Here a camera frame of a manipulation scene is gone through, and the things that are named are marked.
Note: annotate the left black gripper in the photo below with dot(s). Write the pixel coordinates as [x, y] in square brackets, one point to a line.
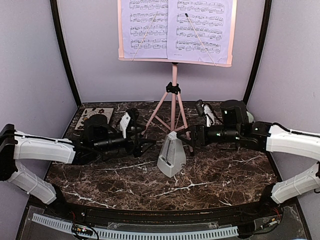
[137, 150]

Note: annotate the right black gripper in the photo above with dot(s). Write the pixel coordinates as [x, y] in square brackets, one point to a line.
[195, 135]

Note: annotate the white metronome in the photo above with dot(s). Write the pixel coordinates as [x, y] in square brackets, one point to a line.
[172, 157]

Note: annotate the pink perforated music stand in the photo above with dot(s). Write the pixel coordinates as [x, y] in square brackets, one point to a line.
[173, 86]

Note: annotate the sheet music page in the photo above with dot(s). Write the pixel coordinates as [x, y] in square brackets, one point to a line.
[144, 26]
[201, 31]

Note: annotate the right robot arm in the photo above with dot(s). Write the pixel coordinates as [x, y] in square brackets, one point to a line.
[235, 127]

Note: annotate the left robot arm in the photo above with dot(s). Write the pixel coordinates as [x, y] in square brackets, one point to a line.
[16, 146]

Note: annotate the pale green ceramic bowl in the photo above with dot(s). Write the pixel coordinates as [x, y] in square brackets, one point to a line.
[250, 117]

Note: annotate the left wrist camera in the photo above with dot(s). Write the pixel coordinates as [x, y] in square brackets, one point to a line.
[126, 123]

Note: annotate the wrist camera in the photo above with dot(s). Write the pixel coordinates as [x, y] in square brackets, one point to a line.
[126, 123]
[204, 110]

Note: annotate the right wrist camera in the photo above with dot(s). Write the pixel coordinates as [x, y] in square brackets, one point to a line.
[204, 110]

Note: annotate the white slotted cable duct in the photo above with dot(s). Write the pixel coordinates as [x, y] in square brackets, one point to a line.
[97, 233]

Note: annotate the right black frame post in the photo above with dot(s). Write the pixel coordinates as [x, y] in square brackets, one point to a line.
[259, 50]

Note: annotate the black frame post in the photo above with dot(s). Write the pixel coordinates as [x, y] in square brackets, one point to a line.
[259, 50]
[63, 51]

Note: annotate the left black frame post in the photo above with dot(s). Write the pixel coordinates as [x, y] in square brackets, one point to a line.
[63, 51]

